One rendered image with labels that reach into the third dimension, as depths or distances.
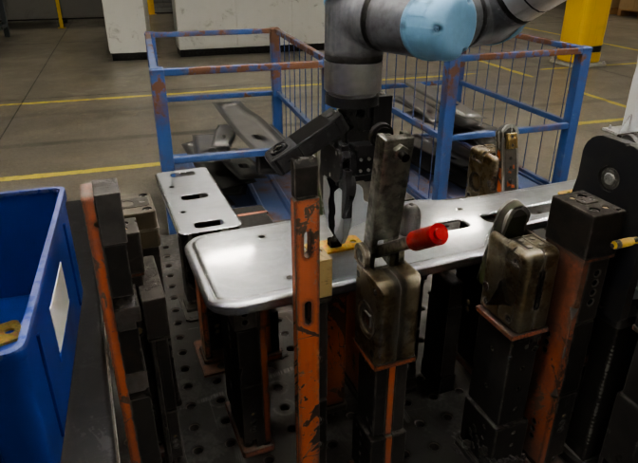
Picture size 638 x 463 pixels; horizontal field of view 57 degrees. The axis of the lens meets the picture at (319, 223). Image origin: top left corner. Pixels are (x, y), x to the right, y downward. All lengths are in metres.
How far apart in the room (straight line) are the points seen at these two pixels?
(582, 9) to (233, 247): 7.67
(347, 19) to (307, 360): 0.41
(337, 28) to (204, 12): 7.88
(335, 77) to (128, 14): 7.81
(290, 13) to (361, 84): 8.12
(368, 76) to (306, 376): 0.38
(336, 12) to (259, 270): 0.34
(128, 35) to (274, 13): 2.02
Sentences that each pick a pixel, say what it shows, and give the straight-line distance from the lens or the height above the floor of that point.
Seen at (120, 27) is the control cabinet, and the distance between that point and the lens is 8.54.
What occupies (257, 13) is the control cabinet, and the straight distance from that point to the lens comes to 8.73.
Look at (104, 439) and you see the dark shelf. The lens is 0.54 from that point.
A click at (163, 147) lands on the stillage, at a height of 0.62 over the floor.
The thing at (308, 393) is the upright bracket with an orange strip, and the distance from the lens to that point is 0.76.
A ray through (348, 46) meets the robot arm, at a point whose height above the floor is 1.29.
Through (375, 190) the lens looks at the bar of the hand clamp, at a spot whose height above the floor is 1.15.
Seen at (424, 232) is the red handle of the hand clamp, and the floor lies 1.14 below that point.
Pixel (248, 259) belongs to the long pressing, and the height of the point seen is 1.00.
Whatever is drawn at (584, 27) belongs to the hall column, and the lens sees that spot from 8.34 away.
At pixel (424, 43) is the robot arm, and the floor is 1.30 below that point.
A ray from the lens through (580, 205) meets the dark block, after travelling 0.76.
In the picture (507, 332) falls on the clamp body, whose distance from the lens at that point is 0.79.
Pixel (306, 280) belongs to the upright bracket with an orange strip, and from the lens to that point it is 0.67.
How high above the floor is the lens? 1.40
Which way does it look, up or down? 25 degrees down
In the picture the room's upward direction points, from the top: straight up
